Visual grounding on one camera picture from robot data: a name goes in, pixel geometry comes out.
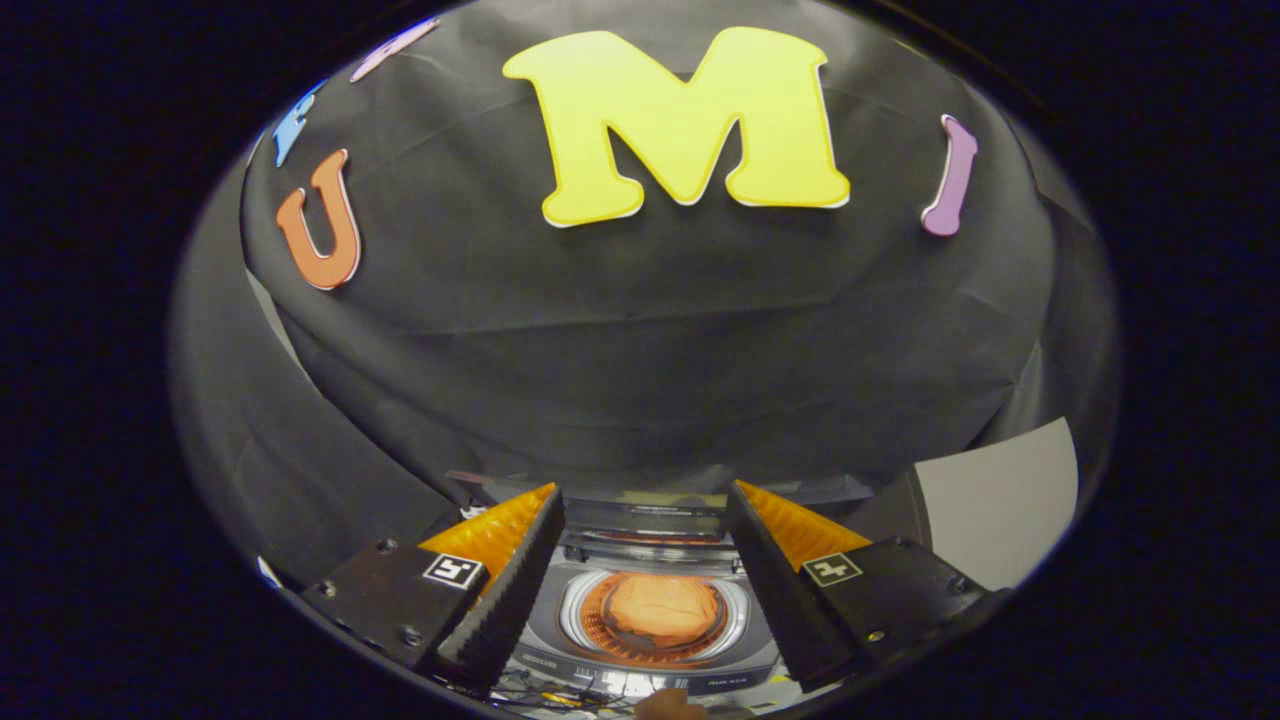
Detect grey washing machine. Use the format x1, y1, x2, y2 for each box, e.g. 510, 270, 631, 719
498, 490, 793, 703

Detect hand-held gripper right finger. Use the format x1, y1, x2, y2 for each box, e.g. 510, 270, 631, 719
724, 479, 1001, 695

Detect grey cabinet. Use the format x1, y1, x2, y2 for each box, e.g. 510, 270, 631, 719
848, 417, 1080, 593

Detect dark washing machine lid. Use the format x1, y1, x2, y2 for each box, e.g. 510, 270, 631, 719
558, 490, 737, 549

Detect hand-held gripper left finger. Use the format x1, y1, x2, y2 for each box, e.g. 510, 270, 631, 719
298, 482, 567, 696

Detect black cable bundle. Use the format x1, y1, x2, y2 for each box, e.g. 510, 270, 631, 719
488, 668, 641, 713

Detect black backdrop cloth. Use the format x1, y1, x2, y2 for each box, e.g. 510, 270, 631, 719
168, 0, 1121, 591

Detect orange yellow shirt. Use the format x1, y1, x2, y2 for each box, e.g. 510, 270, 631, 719
598, 572, 723, 651

